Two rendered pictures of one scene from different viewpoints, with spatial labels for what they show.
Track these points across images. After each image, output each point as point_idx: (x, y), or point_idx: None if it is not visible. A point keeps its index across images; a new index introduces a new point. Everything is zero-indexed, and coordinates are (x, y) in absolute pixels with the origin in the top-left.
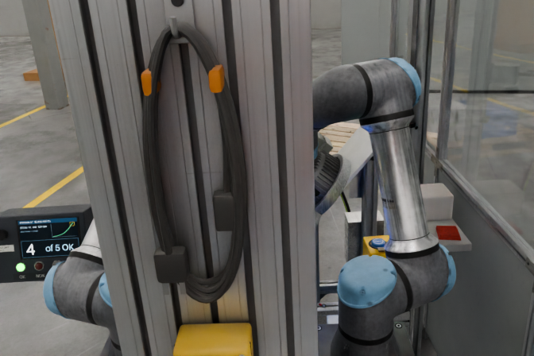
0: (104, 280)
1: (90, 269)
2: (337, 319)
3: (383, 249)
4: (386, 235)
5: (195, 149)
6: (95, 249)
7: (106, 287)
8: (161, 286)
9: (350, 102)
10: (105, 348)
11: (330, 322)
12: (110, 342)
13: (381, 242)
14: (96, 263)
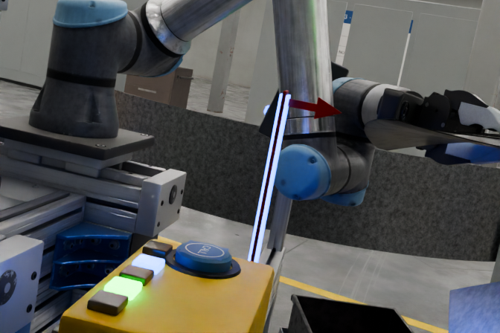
0: None
1: (135, 10)
2: (14, 242)
3: (152, 246)
4: (255, 295)
5: None
6: (161, 1)
7: None
8: None
9: None
10: (123, 129)
11: (18, 235)
12: (132, 131)
13: (190, 249)
14: (141, 6)
